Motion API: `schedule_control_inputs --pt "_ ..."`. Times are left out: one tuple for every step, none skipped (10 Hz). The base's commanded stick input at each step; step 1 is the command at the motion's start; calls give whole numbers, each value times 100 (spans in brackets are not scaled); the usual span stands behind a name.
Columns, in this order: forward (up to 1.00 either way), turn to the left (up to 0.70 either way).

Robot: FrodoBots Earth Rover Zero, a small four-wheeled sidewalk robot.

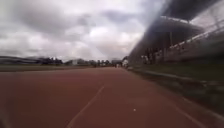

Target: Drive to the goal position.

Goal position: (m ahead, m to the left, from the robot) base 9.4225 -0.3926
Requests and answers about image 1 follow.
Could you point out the red running track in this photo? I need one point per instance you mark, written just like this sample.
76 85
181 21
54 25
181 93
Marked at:
110 96

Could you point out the white painted lane lines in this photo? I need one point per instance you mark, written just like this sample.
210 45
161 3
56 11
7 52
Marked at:
87 105

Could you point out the distant row of trees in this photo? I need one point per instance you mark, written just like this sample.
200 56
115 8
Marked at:
50 61

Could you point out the roofed grandstand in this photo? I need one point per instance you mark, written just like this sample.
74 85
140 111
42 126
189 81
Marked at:
180 36

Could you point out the grass infield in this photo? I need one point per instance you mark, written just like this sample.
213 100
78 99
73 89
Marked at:
26 68

